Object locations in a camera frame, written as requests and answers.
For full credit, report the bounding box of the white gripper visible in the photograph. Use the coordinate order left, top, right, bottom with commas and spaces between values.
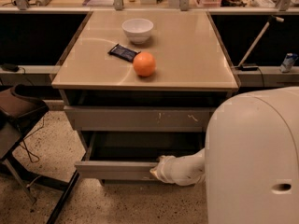
149, 155, 178, 184

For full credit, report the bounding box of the grey drawer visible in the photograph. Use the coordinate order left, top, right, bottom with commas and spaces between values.
75, 132, 205, 181
64, 105, 215, 133

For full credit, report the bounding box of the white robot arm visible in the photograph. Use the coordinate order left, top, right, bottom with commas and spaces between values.
150, 87, 299, 224

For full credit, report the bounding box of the grey top drawer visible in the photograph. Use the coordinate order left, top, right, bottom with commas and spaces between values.
64, 105, 215, 133

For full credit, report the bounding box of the grey drawer cabinet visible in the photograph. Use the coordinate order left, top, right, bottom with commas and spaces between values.
50, 9, 240, 187

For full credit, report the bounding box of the orange fruit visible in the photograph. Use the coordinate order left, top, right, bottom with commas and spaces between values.
133, 52, 156, 77

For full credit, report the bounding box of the dark blue snack bar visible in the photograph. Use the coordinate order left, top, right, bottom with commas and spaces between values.
107, 44, 138, 63

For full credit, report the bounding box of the black power adapter right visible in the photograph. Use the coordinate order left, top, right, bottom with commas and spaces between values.
239, 63, 259, 71

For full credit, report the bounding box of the black power adapter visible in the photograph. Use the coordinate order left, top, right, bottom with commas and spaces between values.
1, 63, 20, 72
239, 63, 259, 71

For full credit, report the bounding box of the white bowl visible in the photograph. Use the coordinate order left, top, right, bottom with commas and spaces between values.
121, 19, 153, 44

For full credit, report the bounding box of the brown chair left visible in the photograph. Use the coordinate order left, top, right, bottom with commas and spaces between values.
0, 84, 79, 224

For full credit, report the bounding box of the black power adapter left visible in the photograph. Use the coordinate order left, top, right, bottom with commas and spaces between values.
1, 63, 20, 72

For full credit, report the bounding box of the blue white can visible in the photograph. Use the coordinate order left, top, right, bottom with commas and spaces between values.
279, 53, 298, 73

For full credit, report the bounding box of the white stick with black tip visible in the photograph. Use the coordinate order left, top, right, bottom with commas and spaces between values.
236, 14, 286, 69

